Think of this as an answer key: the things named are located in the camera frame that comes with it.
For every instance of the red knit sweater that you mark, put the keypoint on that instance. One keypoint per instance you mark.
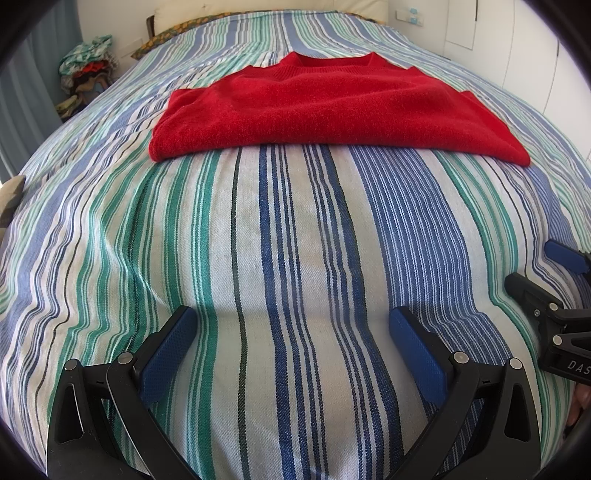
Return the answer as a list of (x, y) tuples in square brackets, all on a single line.
[(332, 110)]

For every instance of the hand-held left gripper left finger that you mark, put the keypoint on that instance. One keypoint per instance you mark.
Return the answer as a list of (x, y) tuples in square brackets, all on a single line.
[(161, 357)]

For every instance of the grey-blue curtain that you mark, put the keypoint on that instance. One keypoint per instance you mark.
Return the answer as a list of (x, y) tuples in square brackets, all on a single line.
[(32, 92)]

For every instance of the pile of colourful clothes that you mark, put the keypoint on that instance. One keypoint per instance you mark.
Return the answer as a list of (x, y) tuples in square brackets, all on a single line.
[(87, 69)]

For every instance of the person's right hand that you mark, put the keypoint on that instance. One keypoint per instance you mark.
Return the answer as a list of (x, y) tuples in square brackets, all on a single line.
[(582, 406)]

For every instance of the white wall socket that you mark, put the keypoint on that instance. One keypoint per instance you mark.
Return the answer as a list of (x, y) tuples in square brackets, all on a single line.
[(411, 16)]

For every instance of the patterned pillow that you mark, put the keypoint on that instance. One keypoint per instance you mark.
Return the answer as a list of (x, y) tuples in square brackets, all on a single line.
[(171, 34)]

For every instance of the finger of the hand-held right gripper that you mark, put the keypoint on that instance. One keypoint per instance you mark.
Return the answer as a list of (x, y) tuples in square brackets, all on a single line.
[(531, 290), (565, 256)]

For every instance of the white wardrobe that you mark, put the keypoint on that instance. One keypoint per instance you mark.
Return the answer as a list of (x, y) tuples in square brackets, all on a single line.
[(517, 41)]

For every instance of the brown cloth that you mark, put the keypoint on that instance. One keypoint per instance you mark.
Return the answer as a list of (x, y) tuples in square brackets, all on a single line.
[(11, 198)]

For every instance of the striped bedspread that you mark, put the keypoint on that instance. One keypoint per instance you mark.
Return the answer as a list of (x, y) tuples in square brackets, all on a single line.
[(277, 277)]

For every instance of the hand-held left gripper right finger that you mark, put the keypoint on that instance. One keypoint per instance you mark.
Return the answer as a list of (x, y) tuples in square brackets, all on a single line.
[(418, 355)]

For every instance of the cream pillow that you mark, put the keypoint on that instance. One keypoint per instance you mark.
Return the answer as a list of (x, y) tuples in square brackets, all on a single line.
[(258, 8)]

